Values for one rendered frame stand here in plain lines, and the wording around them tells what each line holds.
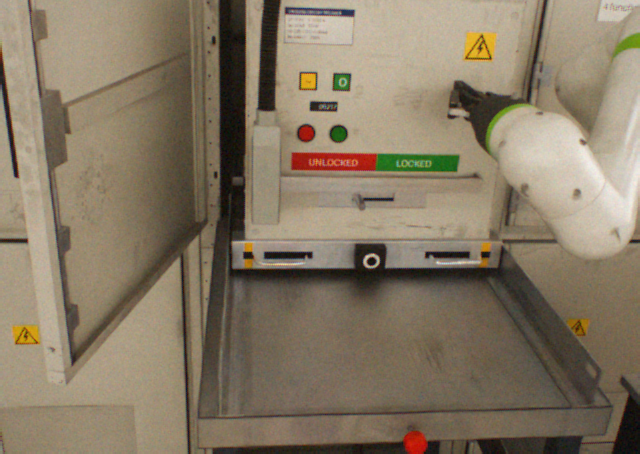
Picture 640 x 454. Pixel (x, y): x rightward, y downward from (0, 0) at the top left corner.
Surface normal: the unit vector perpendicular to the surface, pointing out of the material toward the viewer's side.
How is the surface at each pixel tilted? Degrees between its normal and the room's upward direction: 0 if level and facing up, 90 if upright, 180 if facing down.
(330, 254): 90
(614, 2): 90
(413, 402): 0
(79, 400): 90
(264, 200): 90
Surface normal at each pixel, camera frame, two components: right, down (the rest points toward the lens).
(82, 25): 0.98, 0.12
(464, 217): 0.10, 0.40
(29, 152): -0.19, 0.38
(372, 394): 0.05, -0.92
